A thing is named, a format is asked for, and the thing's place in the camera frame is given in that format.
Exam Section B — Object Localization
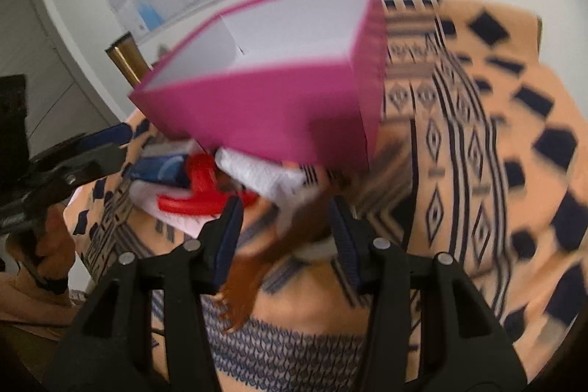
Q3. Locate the orange patterned blanket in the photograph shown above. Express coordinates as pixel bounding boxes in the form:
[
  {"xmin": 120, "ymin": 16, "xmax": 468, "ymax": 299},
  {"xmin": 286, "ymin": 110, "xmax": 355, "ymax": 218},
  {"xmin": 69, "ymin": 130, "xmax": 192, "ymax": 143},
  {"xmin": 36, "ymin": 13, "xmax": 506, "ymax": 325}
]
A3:
[{"xmin": 64, "ymin": 0, "xmax": 585, "ymax": 392}]

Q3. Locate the person's left forearm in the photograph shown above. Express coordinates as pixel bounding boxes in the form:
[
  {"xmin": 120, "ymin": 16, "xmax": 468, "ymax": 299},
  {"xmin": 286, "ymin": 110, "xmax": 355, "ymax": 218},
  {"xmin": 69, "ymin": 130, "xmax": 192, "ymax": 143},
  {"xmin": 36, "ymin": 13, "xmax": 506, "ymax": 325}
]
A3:
[{"xmin": 0, "ymin": 236, "xmax": 74, "ymax": 324}]

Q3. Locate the blue packet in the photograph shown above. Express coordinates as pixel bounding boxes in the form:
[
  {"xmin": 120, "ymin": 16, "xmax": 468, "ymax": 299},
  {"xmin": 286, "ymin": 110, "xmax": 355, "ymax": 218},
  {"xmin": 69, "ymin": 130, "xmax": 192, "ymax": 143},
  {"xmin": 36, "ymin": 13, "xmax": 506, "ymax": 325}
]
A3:
[{"xmin": 122, "ymin": 153, "xmax": 194, "ymax": 191}]

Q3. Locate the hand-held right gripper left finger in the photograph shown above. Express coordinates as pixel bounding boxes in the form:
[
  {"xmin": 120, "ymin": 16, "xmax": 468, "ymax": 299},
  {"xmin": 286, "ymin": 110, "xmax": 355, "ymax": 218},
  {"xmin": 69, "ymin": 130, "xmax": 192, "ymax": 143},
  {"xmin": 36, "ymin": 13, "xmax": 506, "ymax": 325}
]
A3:
[{"xmin": 43, "ymin": 194, "xmax": 244, "ymax": 392}]

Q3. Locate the brown fringed object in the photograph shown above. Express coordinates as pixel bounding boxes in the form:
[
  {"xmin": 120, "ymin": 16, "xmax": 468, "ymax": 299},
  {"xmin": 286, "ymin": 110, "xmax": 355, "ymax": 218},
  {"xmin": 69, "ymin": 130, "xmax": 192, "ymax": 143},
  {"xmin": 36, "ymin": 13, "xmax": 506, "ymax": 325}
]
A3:
[{"xmin": 219, "ymin": 185, "xmax": 338, "ymax": 334}]

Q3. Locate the grey door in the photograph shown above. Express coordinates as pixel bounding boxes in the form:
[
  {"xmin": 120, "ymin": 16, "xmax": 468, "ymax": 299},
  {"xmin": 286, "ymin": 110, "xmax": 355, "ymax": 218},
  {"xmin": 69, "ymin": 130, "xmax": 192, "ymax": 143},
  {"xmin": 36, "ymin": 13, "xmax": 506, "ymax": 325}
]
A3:
[{"xmin": 0, "ymin": 0, "xmax": 121, "ymax": 145}]

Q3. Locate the white flat packet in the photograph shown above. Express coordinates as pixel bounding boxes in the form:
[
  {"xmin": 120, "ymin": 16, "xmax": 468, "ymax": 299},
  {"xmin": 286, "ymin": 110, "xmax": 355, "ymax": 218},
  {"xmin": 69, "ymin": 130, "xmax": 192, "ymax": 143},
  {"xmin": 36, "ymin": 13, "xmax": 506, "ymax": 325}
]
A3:
[{"xmin": 131, "ymin": 183, "xmax": 216, "ymax": 237}]

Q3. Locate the white printed tube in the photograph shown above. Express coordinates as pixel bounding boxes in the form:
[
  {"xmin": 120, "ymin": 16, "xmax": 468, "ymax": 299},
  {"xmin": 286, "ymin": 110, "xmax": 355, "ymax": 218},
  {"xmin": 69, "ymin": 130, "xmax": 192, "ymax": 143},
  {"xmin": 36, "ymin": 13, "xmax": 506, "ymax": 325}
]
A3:
[{"xmin": 215, "ymin": 148, "xmax": 308, "ymax": 209}]

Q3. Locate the red plastic object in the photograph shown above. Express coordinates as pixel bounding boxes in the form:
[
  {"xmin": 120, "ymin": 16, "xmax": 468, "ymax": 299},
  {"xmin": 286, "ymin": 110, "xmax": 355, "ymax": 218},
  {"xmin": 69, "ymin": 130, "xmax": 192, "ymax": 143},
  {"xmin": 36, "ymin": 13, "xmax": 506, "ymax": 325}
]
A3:
[{"xmin": 156, "ymin": 153, "xmax": 259, "ymax": 219}]

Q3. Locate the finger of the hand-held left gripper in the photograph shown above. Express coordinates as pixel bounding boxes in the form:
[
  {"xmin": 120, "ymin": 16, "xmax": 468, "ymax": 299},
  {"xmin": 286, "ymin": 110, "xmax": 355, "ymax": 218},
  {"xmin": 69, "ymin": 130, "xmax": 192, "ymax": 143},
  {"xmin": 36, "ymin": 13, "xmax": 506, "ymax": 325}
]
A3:
[
  {"xmin": 32, "ymin": 145, "xmax": 128, "ymax": 202},
  {"xmin": 55, "ymin": 123, "xmax": 135, "ymax": 156}
]

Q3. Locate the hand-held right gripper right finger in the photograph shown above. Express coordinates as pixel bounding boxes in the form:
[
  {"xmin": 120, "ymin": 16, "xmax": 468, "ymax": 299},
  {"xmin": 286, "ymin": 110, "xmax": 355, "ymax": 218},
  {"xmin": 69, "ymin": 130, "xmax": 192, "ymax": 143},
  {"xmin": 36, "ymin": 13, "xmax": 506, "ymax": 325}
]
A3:
[{"xmin": 328, "ymin": 195, "xmax": 529, "ymax": 392}]

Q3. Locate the person's left hand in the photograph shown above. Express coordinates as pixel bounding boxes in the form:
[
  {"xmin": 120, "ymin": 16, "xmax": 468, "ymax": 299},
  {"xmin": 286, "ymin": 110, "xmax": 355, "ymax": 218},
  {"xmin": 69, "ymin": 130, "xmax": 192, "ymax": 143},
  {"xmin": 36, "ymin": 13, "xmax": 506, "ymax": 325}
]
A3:
[{"xmin": 34, "ymin": 205, "xmax": 77, "ymax": 283}]

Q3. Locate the gold metal cylinder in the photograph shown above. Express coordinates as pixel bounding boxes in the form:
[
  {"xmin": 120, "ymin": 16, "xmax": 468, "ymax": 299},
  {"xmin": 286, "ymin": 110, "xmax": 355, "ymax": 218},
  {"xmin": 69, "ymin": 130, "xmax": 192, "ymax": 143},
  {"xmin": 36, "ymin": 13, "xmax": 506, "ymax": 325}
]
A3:
[{"xmin": 105, "ymin": 31, "xmax": 150, "ymax": 88}]

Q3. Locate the pink cardboard box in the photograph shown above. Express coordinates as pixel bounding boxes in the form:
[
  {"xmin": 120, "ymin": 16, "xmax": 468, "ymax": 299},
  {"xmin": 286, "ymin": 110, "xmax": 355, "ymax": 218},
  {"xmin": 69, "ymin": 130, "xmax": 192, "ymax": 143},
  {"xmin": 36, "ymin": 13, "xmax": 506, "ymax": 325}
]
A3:
[{"xmin": 129, "ymin": 0, "xmax": 391, "ymax": 172}]

